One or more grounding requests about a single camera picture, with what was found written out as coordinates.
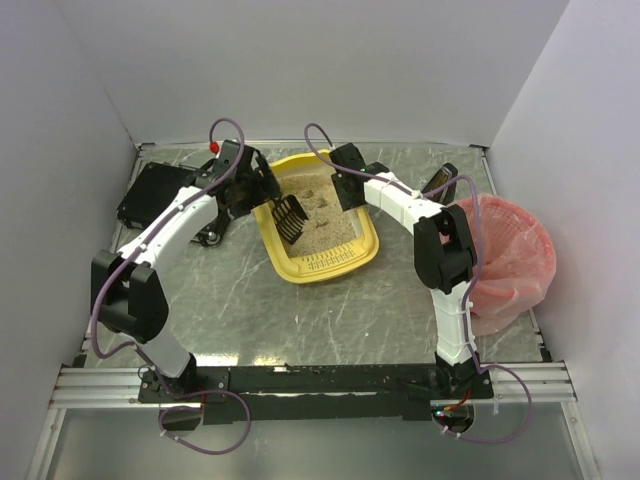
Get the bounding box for black litter scoop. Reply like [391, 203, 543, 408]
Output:
[271, 194, 308, 245]

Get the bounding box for yellow litter box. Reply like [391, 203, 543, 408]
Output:
[253, 152, 379, 284]

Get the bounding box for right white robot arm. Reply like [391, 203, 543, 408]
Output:
[329, 143, 477, 384]

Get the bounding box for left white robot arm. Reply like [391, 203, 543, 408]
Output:
[90, 140, 280, 383]

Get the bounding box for cat litter pellets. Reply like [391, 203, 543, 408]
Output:
[280, 174, 357, 257]

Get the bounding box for black flat box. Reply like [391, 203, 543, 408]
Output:
[116, 160, 236, 249]

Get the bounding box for black metronome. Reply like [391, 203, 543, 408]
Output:
[421, 162, 458, 205]

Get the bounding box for red basket with bag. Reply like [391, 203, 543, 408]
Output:
[471, 195, 557, 336]

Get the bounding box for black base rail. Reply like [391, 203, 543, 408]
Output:
[138, 364, 494, 424]

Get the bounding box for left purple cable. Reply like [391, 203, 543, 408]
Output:
[88, 117, 251, 455]

